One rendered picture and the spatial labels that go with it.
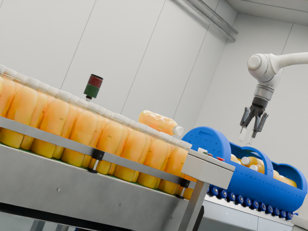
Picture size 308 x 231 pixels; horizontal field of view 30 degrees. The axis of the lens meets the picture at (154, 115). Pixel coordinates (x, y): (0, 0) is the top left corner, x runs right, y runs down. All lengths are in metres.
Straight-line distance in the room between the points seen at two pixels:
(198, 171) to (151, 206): 0.23
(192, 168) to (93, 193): 0.44
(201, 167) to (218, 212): 0.58
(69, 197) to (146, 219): 0.41
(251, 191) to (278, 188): 0.21
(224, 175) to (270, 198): 0.80
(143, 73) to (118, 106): 0.57
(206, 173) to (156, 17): 5.36
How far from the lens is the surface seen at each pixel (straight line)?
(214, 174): 2.27
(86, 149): 1.96
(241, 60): 8.74
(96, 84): 2.61
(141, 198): 2.18
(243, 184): 2.83
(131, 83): 7.36
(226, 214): 2.81
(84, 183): 1.97
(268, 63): 2.73
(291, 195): 3.22
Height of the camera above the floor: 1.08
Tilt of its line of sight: 2 degrees up
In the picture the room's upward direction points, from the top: 21 degrees clockwise
